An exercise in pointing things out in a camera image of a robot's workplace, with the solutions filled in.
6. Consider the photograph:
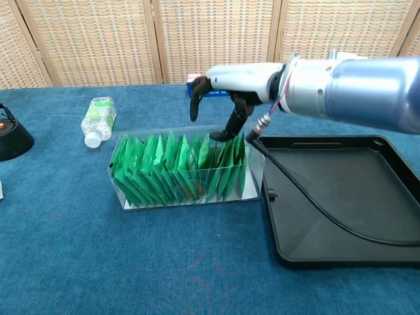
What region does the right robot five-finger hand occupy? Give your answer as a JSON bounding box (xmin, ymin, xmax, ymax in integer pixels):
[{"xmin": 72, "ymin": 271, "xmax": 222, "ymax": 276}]
[{"xmin": 188, "ymin": 63, "xmax": 289, "ymax": 142}]

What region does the clear box with green packets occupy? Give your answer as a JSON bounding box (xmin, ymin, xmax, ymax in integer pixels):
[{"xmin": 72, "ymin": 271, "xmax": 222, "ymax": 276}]
[{"xmin": 107, "ymin": 124, "xmax": 266, "ymax": 211}]

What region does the black plastic tray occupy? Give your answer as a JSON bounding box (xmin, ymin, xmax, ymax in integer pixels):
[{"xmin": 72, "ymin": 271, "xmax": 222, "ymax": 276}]
[{"xmin": 255, "ymin": 133, "xmax": 420, "ymax": 270}]

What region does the woven folding screen panel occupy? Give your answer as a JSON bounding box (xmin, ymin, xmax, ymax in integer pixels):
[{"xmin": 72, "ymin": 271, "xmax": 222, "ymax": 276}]
[
  {"xmin": 274, "ymin": 0, "xmax": 416, "ymax": 63},
  {"xmin": 398, "ymin": 22, "xmax": 420, "ymax": 57},
  {"xmin": 151, "ymin": 0, "xmax": 282, "ymax": 85},
  {"xmin": 16, "ymin": 0, "xmax": 163, "ymax": 87},
  {"xmin": 0, "ymin": 0, "xmax": 50, "ymax": 89}
]

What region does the blue pink cookie box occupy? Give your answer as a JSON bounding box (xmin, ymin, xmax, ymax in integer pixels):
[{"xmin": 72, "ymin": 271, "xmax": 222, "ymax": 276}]
[{"xmin": 185, "ymin": 73, "xmax": 231, "ymax": 99}]

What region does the clear water bottle green label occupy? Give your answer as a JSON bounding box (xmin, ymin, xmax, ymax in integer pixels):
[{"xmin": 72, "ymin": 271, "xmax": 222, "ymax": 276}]
[{"xmin": 81, "ymin": 96, "xmax": 117, "ymax": 148}]

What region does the blue carpet table cover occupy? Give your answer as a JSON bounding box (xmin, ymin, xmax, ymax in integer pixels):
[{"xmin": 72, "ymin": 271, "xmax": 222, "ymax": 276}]
[{"xmin": 0, "ymin": 83, "xmax": 420, "ymax": 315}]

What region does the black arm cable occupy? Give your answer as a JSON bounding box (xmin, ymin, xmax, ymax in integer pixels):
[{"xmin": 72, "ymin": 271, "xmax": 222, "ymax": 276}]
[{"xmin": 245, "ymin": 113, "xmax": 420, "ymax": 247}]

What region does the black teapot with handle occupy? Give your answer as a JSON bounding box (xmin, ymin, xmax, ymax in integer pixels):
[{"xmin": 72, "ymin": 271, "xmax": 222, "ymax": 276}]
[{"xmin": 0, "ymin": 103, "xmax": 35, "ymax": 161}]

